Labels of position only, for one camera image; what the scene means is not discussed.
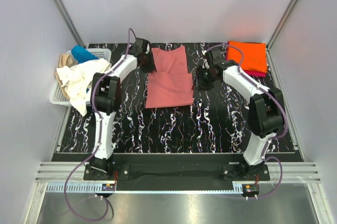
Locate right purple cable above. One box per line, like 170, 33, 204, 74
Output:
204, 44, 288, 200

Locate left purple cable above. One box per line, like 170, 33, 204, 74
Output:
62, 27, 137, 221

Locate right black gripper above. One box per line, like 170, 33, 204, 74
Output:
191, 66, 217, 92

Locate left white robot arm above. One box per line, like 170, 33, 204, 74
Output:
84, 38, 156, 180

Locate purple cable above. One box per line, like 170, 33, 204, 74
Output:
62, 27, 137, 221
204, 44, 288, 200

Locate right aluminium frame post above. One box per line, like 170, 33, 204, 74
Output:
266, 0, 299, 51

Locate white plastic laundry basket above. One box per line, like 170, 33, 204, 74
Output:
49, 48, 111, 107

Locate white t-shirt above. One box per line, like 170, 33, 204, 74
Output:
56, 59, 111, 116

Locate blue t-shirt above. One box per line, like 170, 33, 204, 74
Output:
71, 45, 98, 64

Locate white slotted cable duct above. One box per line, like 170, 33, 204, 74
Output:
46, 183, 260, 193

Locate aluminium frame post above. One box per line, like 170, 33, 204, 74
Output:
266, 0, 299, 51
53, 0, 86, 47

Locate folded orange t-shirt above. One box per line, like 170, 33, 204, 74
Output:
228, 41, 267, 69

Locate folded magenta t-shirt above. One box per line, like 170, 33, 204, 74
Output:
243, 66, 267, 77

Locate left aluminium frame post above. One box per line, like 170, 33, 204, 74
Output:
53, 0, 86, 47

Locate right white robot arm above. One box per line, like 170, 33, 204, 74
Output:
192, 45, 288, 180

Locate beige t-shirt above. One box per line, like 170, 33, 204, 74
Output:
55, 53, 78, 87

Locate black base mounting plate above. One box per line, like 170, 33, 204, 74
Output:
84, 153, 270, 192

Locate salmon pink t-shirt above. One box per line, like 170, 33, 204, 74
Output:
145, 46, 193, 109

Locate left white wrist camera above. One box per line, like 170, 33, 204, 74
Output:
146, 44, 151, 53

